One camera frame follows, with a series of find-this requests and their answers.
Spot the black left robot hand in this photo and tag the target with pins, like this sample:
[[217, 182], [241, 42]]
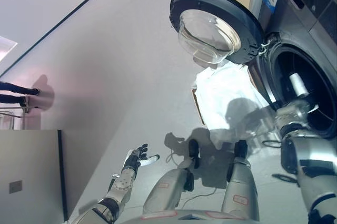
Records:
[[131, 160]]

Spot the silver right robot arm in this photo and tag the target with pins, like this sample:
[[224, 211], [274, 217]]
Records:
[[310, 160]]

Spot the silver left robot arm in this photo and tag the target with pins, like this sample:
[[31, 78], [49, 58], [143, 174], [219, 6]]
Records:
[[122, 184]]

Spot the brown woven laundry basket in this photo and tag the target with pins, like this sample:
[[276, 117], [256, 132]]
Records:
[[198, 105]]

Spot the round washing machine door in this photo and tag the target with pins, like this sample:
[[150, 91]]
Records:
[[223, 2]]

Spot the grey front-load washing machine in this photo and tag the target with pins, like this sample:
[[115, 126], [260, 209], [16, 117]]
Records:
[[289, 23]]

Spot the grey robot torso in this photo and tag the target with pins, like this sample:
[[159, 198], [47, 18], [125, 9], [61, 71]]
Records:
[[189, 217]]

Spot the silver right robot leg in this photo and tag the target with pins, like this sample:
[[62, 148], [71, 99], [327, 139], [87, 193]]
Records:
[[239, 187]]

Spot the white cloth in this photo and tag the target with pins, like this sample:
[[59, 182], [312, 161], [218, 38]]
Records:
[[223, 89]]

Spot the person in dark blue tracksuit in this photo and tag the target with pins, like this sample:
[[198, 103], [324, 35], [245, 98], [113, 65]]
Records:
[[15, 88]]

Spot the grey wall socket plate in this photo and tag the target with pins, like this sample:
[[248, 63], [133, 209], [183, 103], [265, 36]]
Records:
[[15, 187]]

